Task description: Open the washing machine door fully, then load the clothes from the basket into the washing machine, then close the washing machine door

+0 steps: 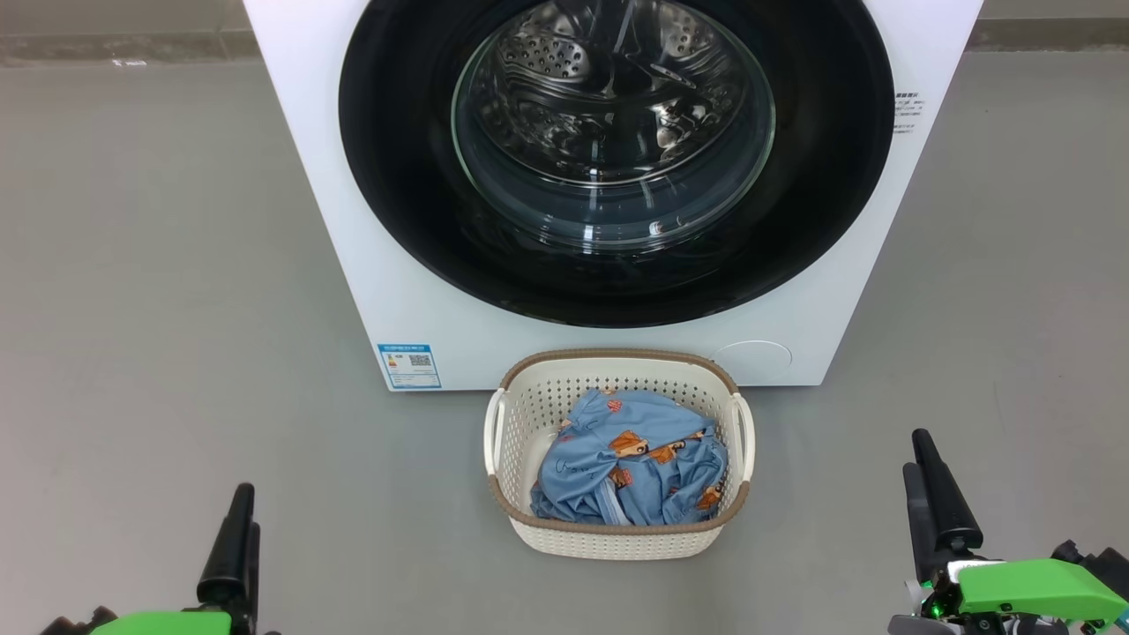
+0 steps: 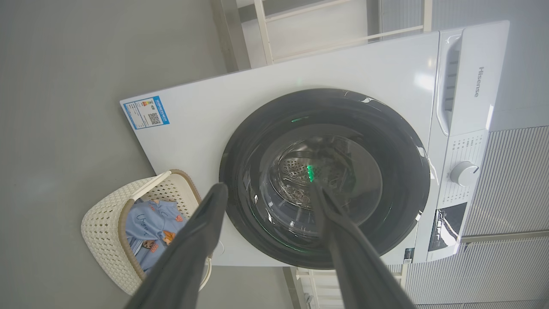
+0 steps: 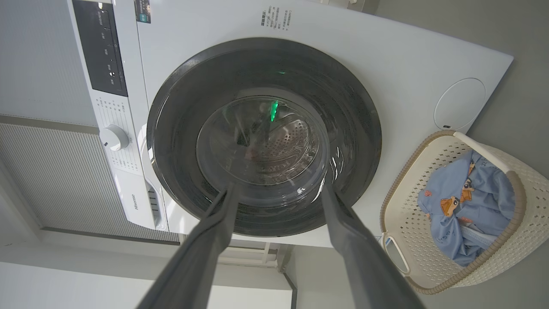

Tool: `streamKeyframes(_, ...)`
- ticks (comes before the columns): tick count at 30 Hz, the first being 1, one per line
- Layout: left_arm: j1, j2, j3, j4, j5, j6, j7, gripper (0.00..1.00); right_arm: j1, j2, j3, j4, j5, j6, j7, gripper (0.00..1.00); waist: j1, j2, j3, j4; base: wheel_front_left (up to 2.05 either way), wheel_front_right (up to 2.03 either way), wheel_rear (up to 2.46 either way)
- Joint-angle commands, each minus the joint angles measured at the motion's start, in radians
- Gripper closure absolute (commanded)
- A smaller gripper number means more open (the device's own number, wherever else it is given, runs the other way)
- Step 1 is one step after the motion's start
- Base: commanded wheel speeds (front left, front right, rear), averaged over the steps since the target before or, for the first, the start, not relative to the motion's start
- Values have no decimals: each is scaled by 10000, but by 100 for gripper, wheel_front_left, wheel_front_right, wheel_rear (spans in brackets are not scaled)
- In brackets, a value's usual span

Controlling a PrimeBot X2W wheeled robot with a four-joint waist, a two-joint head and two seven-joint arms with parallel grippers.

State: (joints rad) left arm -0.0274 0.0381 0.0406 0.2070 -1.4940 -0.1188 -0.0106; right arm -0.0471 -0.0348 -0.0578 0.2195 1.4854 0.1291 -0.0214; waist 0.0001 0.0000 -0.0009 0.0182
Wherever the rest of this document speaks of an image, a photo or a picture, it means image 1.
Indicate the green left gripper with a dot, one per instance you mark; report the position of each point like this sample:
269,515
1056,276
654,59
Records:
168,624

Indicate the black round glass washer door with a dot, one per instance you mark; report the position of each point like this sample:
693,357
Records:
397,176

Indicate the round white filter cover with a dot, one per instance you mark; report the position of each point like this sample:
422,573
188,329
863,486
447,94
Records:
752,362

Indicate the white front-load washing machine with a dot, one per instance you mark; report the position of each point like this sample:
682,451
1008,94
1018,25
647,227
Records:
300,159

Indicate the stainless steel washer drum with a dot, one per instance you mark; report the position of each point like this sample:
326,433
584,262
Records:
547,53

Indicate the cream perforated laundry basket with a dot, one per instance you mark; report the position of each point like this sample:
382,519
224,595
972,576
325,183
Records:
520,414

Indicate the small printed text label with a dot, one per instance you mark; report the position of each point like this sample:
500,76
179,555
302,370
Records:
908,110

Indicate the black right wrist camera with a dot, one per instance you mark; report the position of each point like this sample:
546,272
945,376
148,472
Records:
1107,563

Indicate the blue garment with orange print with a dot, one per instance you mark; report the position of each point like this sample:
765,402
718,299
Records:
609,423
697,481

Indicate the blue energy label sticker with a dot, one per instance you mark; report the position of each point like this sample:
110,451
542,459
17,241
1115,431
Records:
409,366

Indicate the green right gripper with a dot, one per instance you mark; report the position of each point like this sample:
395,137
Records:
1023,586

